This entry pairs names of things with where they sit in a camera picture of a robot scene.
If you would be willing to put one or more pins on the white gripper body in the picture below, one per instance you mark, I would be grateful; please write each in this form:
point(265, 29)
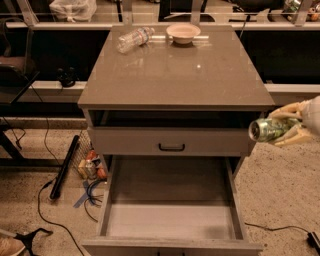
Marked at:
point(312, 111)

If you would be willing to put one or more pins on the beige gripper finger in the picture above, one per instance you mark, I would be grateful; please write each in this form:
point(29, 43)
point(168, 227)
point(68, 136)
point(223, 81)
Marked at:
point(293, 110)
point(295, 135)

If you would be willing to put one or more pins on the green soda can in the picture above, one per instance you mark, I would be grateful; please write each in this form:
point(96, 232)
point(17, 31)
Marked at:
point(269, 129)

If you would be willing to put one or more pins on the grey drawer cabinet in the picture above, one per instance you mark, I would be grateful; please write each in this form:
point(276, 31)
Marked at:
point(209, 84)

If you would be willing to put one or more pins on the open middle drawer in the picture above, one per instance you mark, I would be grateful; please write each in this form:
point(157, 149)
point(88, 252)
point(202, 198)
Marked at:
point(170, 206)

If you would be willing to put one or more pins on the closed top drawer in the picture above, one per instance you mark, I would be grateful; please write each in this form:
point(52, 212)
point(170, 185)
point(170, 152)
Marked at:
point(144, 141)

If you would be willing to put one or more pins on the black power adapter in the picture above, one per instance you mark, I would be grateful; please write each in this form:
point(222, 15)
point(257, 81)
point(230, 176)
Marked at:
point(314, 241)

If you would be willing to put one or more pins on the white paper bowl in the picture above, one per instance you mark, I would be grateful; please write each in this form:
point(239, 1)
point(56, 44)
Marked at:
point(183, 33)

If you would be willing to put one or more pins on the clear plastic water bottle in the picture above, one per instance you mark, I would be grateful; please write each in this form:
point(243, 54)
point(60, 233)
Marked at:
point(135, 38)

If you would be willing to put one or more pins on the black headset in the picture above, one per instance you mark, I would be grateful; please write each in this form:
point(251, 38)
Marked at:
point(67, 78)

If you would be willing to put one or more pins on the white plastic bag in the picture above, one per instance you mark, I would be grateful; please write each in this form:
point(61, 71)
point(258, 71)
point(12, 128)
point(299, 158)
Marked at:
point(73, 10)

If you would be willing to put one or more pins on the black bar on floor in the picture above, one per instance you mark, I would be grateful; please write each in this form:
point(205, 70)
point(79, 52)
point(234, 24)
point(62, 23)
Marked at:
point(55, 192)

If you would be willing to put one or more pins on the black chair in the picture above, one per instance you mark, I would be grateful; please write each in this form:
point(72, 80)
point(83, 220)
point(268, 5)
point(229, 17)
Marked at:
point(17, 73)

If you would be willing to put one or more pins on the black stand foot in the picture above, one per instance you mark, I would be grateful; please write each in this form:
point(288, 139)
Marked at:
point(27, 239)

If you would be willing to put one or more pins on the tan shoe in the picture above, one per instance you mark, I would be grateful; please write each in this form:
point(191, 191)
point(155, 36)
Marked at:
point(10, 246)

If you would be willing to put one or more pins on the black drawer handle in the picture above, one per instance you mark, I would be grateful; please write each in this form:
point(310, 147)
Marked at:
point(171, 148)

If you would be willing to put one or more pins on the wire basket with items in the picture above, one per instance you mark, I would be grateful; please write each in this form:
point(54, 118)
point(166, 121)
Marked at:
point(86, 161)

